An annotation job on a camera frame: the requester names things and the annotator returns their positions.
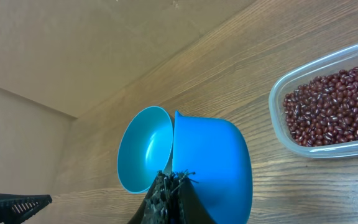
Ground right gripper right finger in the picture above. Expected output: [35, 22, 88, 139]
[128, 170, 216, 224]

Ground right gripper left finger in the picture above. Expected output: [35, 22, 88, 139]
[0, 194, 52, 224]

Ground blue plastic measuring scoop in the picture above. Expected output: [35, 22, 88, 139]
[172, 112, 253, 223]

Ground teal blue bowl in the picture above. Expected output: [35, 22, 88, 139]
[116, 106, 173, 194]

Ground clear plastic food container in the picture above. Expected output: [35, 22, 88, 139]
[268, 44, 358, 158]

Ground red adzuki beans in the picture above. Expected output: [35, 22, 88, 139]
[282, 67, 358, 147]

